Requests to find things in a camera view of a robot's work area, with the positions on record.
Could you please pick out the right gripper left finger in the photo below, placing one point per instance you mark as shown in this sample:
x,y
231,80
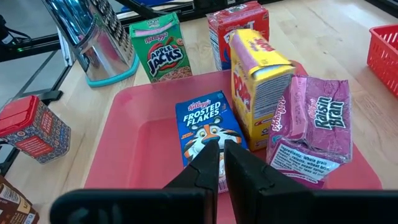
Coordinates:
x,y
202,168

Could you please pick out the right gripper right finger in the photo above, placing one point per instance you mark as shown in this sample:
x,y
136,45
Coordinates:
x,y
248,180

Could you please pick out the blue Frosted Flakes cereal box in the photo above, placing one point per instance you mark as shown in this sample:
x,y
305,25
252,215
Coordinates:
x,y
205,118

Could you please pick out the yellow Corn Pops cereal box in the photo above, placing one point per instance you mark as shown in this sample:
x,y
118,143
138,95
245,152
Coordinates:
x,y
248,90

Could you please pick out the purple Raisin Bran cereal box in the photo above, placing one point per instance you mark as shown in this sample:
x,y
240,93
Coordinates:
x,y
320,124

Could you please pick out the green Apple Jacks cereal box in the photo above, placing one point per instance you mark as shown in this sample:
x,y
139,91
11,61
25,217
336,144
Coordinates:
x,y
161,53

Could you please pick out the red Froot Loops cereal box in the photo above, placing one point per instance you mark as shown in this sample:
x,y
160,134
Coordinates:
x,y
230,21

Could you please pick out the smoked paprika tin red lid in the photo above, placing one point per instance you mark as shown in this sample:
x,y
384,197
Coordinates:
x,y
34,130

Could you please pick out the taco seasoning mix packet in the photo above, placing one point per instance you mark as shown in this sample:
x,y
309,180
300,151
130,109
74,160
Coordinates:
x,y
12,205

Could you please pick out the pink translucent plastic bin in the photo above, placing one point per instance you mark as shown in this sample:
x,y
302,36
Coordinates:
x,y
140,140

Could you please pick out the steel box grater teal trim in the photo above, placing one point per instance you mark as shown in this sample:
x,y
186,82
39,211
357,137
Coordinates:
x,y
99,40

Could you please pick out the red plastic mesh basket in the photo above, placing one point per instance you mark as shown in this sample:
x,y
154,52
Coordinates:
x,y
385,56

